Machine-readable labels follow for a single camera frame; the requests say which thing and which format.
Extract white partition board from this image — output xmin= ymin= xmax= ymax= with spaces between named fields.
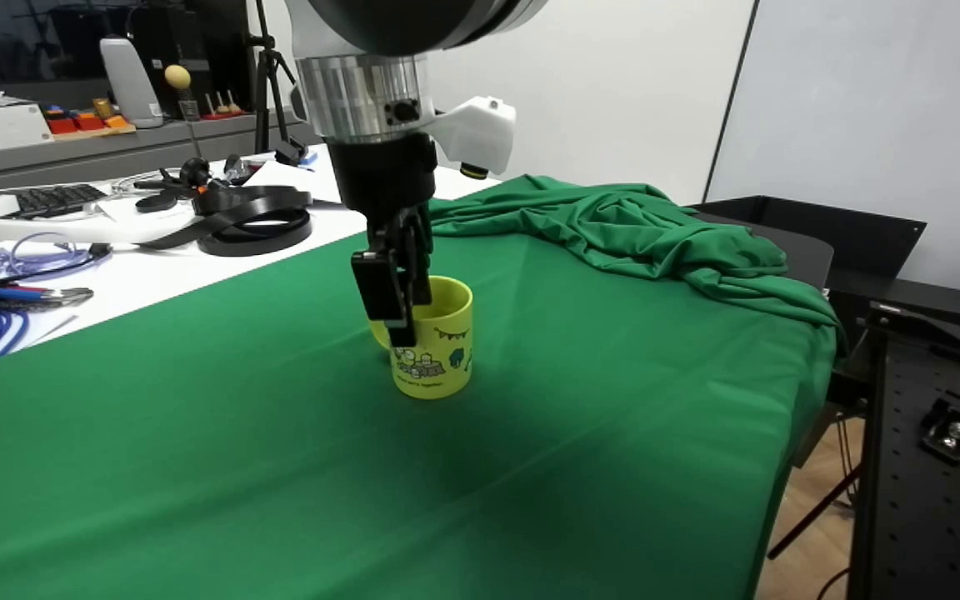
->
xmin=702 ymin=0 xmax=960 ymax=300

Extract black perforated bench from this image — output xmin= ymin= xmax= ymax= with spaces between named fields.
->
xmin=844 ymin=298 xmax=960 ymax=600

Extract orange small parts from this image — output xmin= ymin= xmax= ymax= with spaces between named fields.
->
xmin=43 ymin=97 xmax=135 ymax=139

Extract black tripod stand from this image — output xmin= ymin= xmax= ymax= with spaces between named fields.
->
xmin=246 ymin=0 xmax=308 ymax=169

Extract yellow mug with print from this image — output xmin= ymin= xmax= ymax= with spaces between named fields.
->
xmin=371 ymin=273 xmax=481 ymax=405

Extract grey shelf board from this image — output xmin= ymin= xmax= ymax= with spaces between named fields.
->
xmin=0 ymin=109 xmax=323 ymax=205

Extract dark grey flat panel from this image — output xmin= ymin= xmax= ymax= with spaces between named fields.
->
xmin=686 ymin=194 xmax=928 ymax=326

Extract black ring-shaped strap bundle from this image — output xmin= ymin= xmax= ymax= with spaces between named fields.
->
xmin=133 ymin=179 xmax=320 ymax=261

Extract white rounded device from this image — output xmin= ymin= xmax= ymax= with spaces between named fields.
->
xmin=431 ymin=94 xmax=520 ymax=179

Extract blue cable bundle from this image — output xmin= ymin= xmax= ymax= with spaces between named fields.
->
xmin=0 ymin=229 xmax=100 ymax=375

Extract black keyboard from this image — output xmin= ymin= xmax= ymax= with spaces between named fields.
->
xmin=10 ymin=183 xmax=114 ymax=225

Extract green cloth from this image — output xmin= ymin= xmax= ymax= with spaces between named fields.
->
xmin=0 ymin=169 xmax=844 ymax=600

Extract white upright gadget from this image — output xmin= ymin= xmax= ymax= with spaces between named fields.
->
xmin=96 ymin=35 xmax=166 ymax=135

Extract yellow ball on stick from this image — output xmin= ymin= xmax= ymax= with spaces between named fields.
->
xmin=161 ymin=59 xmax=212 ymax=188

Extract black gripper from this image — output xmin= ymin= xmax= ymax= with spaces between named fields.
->
xmin=325 ymin=130 xmax=444 ymax=351

